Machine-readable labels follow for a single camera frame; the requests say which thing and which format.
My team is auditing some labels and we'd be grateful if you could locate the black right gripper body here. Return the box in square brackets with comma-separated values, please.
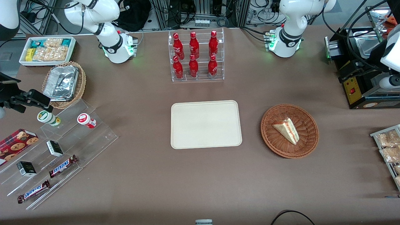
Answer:
[0, 72, 21, 104]

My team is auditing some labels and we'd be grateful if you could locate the triangular sandwich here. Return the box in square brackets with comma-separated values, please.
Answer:
[272, 117, 300, 145]

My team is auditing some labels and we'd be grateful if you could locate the aluminium foil tray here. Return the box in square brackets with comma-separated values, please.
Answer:
[43, 65, 79, 102]

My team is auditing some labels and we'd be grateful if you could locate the light wicker basket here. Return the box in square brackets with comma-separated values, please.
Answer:
[42, 61, 87, 109]

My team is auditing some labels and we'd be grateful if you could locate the beige plastic tray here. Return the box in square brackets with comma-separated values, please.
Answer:
[171, 100, 243, 150]

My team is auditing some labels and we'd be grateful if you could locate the brown wicker basket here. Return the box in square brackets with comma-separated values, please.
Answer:
[261, 104, 319, 159]

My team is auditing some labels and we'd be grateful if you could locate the steel tray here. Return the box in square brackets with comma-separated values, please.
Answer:
[352, 30, 391, 60]

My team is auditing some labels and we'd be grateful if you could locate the green white yogurt cup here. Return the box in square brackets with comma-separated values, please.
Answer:
[37, 110, 61, 127]

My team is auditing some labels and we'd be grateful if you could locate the white rectangular snack bin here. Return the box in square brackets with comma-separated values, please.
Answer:
[19, 36, 77, 68]

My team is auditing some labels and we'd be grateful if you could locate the red cookie box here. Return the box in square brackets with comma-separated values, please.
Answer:
[0, 129, 39, 167]

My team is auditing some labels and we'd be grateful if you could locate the clear bag of crackers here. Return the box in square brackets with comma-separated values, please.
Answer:
[32, 46, 68, 62]

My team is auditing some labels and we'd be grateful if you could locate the red white yogurt cup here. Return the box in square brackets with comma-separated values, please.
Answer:
[77, 113, 97, 129]

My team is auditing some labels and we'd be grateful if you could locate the small black carton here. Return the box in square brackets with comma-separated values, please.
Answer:
[46, 140, 64, 157]
[16, 161, 37, 177]

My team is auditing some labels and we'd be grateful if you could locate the clear acrylic stepped display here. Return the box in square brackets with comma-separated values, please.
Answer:
[0, 99, 119, 211]

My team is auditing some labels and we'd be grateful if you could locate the Snickers chocolate bar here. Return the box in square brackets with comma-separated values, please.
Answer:
[17, 180, 51, 204]
[48, 155, 78, 178]

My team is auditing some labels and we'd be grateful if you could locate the black bag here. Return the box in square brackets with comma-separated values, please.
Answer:
[113, 0, 153, 32]

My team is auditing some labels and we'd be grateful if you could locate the red soda bottle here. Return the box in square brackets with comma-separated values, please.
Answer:
[208, 30, 219, 58]
[173, 32, 185, 60]
[173, 56, 184, 79]
[189, 54, 199, 78]
[208, 54, 218, 77]
[189, 31, 200, 60]

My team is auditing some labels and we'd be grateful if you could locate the clear acrylic bottle rack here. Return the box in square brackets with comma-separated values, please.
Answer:
[168, 28, 225, 83]

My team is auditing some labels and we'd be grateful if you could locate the black sealing machine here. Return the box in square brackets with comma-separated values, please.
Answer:
[324, 27, 400, 110]

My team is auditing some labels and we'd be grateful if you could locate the clear bag of snacks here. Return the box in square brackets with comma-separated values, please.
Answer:
[379, 147, 400, 163]
[376, 130, 400, 148]

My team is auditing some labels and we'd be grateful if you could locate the black cable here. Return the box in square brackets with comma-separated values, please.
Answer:
[270, 210, 316, 225]

